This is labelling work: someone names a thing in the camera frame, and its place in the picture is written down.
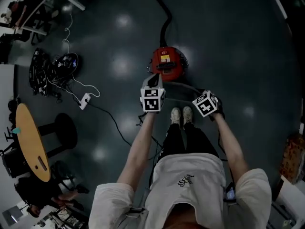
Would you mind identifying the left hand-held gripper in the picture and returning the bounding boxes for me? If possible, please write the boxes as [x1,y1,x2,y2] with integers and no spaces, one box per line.
[140,73,166,114]

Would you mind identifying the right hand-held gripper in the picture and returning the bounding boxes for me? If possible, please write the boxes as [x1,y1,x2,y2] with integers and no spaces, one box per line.
[192,89,225,119]

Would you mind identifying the person's right forearm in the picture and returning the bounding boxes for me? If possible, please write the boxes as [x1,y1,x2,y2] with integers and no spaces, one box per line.
[211,112,250,183]

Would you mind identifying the person's left forearm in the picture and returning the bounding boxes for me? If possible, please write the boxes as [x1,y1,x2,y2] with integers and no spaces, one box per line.
[116,111,160,192]

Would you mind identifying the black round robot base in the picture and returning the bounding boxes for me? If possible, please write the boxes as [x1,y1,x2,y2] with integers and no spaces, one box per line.
[51,52,80,79]

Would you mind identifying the person's right white shoe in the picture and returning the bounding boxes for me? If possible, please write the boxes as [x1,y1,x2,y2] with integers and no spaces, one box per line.
[182,105,193,126]

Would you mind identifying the person's white shoe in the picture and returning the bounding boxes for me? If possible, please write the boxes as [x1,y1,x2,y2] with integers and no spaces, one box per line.
[182,105,193,126]
[171,107,182,125]

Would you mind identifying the red vacuum cleaner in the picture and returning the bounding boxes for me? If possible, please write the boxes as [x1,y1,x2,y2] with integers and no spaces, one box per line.
[149,46,189,83]

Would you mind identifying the person's left white shoe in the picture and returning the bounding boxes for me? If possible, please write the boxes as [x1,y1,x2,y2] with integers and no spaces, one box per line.
[171,107,182,125]

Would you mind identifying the person's black trousers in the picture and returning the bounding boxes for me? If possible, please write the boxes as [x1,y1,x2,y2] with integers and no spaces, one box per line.
[162,122,220,159]

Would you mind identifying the white power strip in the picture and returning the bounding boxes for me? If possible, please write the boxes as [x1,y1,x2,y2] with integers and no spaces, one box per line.
[78,92,92,111]

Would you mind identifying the black phone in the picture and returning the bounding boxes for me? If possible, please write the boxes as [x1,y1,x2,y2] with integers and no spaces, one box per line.
[224,182,237,202]

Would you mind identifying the black round table base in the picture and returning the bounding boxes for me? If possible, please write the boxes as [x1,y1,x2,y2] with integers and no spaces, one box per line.
[38,113,78,158]

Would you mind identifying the orange patterned box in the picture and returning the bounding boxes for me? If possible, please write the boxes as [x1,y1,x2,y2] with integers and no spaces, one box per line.
[280,134,305,185]

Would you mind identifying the white desk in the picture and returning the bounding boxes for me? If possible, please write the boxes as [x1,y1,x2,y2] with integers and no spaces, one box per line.
[14,0,86,37]

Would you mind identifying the pile of black equipment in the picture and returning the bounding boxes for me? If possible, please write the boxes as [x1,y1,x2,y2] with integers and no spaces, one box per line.
[28,47,52,97]

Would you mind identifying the black office chair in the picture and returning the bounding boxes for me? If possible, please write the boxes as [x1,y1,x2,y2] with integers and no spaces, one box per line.
[30,8,60,45]

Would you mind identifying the round wooden table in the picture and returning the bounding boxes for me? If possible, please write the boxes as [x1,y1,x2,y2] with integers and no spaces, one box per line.
[15,103,51,183]

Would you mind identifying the grey laptop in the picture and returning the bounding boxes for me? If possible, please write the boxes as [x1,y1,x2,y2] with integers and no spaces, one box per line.
[2,205,23,226]

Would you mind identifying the grey vacuum power cord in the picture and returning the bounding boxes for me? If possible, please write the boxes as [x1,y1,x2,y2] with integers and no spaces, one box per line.
[164,81,205,102]

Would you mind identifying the black vacuum hose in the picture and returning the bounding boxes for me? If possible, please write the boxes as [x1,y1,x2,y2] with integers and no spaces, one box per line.
[114,0,173,48]

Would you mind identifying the black power cable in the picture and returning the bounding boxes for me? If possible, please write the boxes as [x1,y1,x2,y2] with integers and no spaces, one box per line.
[87,101,133,147]

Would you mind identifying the white power strip cable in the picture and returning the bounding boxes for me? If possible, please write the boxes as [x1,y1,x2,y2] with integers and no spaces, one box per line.
[46,76,101,100]

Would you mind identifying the long thin white cable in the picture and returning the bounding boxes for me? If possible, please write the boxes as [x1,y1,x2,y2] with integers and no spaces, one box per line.
[62,13,73,54]

